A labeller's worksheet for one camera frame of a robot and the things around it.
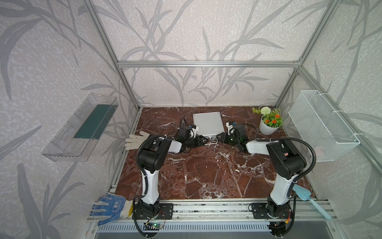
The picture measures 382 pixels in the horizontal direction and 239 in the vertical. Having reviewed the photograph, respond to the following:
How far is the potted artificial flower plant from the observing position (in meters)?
0.95

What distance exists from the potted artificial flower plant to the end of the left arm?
1.30 ft

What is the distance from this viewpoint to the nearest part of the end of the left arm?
833 mm
